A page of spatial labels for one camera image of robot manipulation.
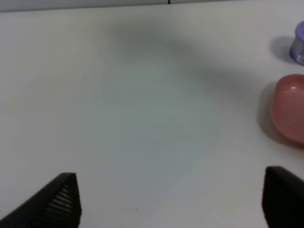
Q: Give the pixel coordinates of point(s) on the purple lidded small can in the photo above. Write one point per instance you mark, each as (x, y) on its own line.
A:
(296, 51)

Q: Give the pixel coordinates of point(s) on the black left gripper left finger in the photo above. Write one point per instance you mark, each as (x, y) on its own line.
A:
(56, 205)

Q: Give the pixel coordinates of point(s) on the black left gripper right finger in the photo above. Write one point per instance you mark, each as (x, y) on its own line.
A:
(283, 198)

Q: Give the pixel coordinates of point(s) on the pink plastic plate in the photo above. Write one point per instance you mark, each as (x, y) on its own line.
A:
(287, 111)

